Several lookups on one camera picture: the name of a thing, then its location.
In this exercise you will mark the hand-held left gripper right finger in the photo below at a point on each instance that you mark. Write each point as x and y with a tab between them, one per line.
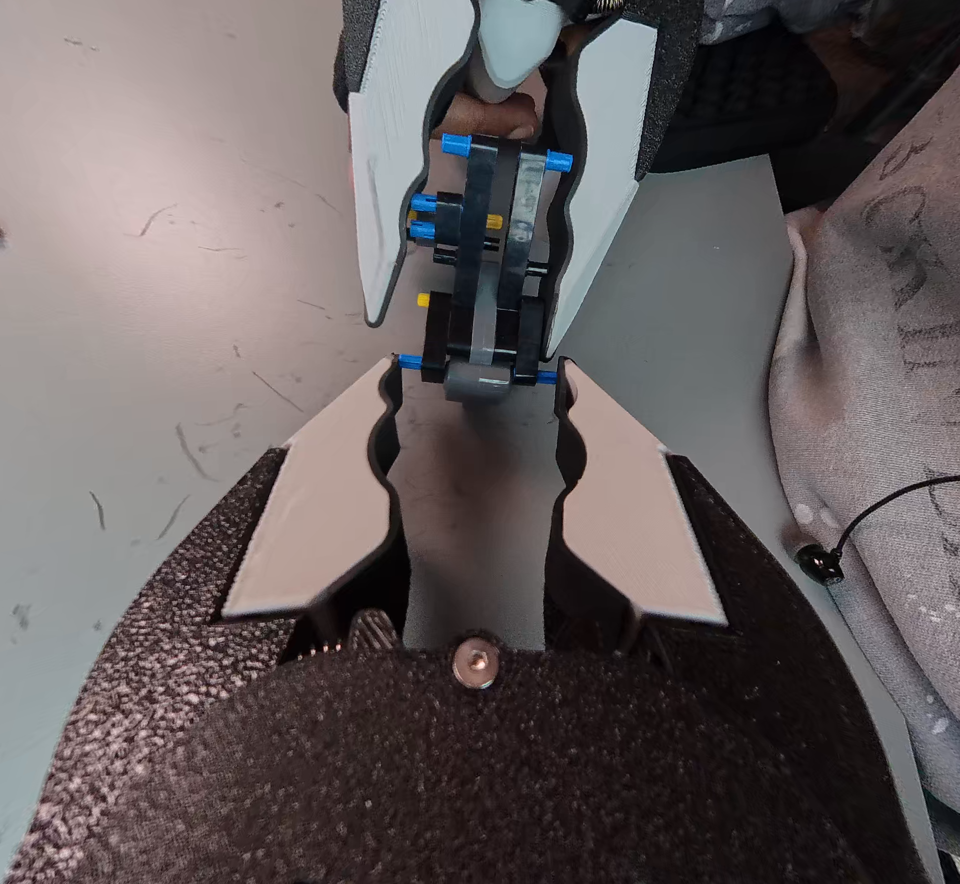
630	524

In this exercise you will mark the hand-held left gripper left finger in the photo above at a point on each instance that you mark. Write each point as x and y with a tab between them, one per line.
315	517

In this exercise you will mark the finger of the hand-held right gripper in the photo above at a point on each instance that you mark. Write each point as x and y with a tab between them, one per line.
607	149
397	112

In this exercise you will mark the black grey toy brick assembly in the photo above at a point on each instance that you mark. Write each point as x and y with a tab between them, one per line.
480	239

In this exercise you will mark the grey desk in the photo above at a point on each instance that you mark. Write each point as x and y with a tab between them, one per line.
150	187

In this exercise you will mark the person's right hand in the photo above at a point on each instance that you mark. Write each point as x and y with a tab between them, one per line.
495	118

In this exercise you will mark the grey printed garment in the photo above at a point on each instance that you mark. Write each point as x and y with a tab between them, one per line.
870	344

